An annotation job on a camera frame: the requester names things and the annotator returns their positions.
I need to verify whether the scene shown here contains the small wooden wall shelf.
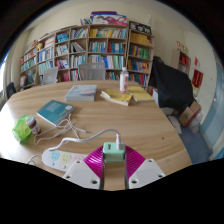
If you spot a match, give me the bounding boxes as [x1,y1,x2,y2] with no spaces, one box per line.
[171,48,193,75]

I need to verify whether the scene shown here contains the grey mesh chair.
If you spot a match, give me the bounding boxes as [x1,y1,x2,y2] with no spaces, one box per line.
[77,62,107,82]

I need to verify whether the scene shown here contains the grey book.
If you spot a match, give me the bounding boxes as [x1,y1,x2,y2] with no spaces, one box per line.
[64,84,98,103]

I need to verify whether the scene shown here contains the cardboard box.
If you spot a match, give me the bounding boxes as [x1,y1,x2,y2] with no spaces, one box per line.
[178,100,202,128]

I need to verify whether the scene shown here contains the white power strip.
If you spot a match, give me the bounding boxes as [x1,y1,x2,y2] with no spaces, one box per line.
[41,149,90,173]

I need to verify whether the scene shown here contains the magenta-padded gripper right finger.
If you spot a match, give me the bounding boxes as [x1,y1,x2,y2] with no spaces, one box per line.
[124,145,166,190]

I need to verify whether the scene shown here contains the wooden bookshelf unit with books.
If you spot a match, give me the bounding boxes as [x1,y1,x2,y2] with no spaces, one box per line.
[18,10,156,91]

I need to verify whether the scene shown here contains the green plastic bag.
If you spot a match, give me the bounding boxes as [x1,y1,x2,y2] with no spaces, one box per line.
[12,114,33,143]

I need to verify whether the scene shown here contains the yellow flat book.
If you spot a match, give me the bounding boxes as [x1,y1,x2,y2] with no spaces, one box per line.
[128,85,156,104]

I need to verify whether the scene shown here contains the small green charger block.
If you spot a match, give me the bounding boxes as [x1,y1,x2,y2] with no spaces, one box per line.
[102,141,127,164]

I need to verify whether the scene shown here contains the yellow open book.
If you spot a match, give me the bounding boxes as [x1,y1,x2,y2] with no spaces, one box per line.
[100,89,133,107]

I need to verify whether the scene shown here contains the small jar with red label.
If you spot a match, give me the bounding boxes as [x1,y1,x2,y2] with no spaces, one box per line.
[25,115,42,136]

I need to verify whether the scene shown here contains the thin white charging cable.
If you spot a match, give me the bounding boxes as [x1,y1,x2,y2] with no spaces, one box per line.
[33,113,123,152]

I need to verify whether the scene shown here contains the dark office chair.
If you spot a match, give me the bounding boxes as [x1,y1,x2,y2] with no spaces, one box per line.
[5,81,18,100]

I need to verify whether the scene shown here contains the red hanging banner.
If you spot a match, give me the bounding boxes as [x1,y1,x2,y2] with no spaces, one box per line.
[191,68,205,89]

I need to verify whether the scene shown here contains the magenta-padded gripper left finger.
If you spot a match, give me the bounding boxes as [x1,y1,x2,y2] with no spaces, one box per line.
[62,145,106,190]

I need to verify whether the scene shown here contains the black cloth cover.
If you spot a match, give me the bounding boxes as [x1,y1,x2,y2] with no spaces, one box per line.
[148,55,195,113]

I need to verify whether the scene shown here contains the clear drink bottle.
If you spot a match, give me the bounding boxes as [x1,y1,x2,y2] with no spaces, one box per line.
[119,66,130,94]

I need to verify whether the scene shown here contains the teal book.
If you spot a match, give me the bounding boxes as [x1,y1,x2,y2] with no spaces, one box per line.
[36,99,76,128]

